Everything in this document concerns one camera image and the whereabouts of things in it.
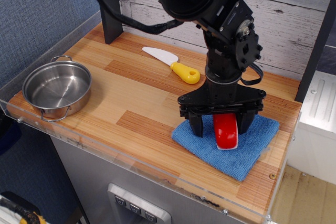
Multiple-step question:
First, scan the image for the red and white toy object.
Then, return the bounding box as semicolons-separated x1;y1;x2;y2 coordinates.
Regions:
213;113;238;150

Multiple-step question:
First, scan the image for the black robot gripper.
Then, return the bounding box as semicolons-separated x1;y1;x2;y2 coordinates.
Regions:
177;81;266;137

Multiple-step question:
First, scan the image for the yellow object bottom left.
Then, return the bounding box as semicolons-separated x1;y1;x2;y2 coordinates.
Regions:
19;212;46;224

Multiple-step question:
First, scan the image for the dark grey left post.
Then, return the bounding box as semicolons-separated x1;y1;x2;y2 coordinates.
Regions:
94;0;124;45

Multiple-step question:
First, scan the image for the dark grey post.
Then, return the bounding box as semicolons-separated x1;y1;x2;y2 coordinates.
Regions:
94;0;124;45
295;0;335;103

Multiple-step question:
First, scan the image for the silver toy fridge cabinet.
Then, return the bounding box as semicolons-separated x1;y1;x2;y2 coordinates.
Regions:
51;137;262;223

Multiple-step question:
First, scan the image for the white grey side appliance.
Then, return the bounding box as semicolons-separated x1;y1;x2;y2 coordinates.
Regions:
287;71;335;184

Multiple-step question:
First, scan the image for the dark grey right post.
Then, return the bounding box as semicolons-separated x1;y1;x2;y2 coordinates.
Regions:
295;0;335;103

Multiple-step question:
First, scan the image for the folded blue cloth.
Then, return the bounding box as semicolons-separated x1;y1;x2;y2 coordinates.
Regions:
172;115;279;182

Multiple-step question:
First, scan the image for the stainless steel pot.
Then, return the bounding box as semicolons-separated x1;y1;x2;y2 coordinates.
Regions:
22;55;92;122

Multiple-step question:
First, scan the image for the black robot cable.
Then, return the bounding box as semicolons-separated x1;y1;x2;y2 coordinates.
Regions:
83;0;184;36

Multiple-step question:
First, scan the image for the yellow handled white toy knife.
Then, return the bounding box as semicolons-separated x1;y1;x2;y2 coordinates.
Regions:
142;47;201;84

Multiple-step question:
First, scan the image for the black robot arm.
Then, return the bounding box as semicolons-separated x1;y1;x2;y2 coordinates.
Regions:
159;0;266;136

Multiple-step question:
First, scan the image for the clear acrylic guard rail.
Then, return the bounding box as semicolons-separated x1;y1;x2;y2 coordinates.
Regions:
1;13;301;223

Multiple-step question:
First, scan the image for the silver ice dispenser panel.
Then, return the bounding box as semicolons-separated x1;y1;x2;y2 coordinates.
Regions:
107;183;172;223

